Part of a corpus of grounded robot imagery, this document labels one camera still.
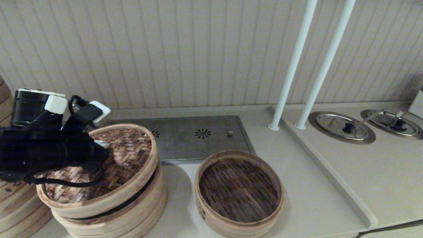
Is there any perforated stainless steel steam plate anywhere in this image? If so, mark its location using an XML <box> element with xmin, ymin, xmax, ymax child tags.
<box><xmin>104</xmin><ymin>116</ymin><xmax>257</xmax><ymax>165</ymax></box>

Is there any white metal pole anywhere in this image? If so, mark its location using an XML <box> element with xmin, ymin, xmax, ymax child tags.
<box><xmin>268</xmin><ymin>0</ymin><xmax>318</xmax><ymax>131</ymax></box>
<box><xmin>295</xmin><ymin>0</ymin><xmax>356</xmax><ymax>130</ymax></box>

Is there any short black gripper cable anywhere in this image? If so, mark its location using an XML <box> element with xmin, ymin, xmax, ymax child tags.
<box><xmin>25</xmin><ymin>169</ymin><xmax>105</xmax><ymax>188</ymax></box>

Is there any bamboo steamer basket with liner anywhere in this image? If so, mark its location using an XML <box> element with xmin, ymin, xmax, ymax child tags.
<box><xmin>51</xmin><ymin>162</ymin><xmax>168</xmax><ymax>238</ymax></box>

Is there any small bamboo steamer basket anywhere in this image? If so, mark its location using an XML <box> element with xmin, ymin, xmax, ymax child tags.
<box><xmin>195</xmin><ymin>150</ymin><xmax>285</xmax><ymax>238</ymax></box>

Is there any white container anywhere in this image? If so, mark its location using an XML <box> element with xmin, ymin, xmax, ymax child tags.
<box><xmin>408</xmin><ymin>87</ymin><xmax>423</xmax><ymax>120</ymax></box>

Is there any tall stack of bamboo steamers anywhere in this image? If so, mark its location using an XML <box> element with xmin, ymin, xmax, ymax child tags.
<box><xmin>0</xmin><ymin>77</ymin><xmax>53</xmax><ymax>238</ymax></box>

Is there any woven bamboo steamer lid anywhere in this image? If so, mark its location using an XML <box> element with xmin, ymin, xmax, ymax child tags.
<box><xmin>36</xmin><ymin>124</ymin><xmax>159</xmax><ymax>219</ymax></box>

